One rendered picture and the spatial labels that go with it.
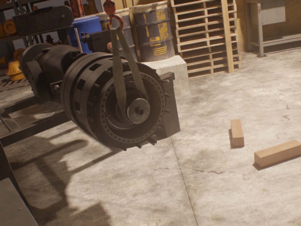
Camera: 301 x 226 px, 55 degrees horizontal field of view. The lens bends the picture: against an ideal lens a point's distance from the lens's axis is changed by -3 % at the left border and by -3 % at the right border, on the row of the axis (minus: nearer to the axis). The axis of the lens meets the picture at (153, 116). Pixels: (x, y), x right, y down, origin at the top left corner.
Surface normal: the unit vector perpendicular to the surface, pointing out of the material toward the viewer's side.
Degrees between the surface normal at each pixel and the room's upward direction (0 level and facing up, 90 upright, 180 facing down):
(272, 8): 90
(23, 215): 0
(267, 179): 0
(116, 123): 90
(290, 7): 90
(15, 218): 0
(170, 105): 90
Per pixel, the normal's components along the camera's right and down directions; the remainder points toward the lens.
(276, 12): 0.08, 0.36
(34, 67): 0.14, -0.63
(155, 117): -0.77, -0.31
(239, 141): -0.17, 0.40
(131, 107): 0.51, 0.24
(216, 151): -0.18, -0.91
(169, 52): 0.69, 0.15
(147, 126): -0.55, -0.66
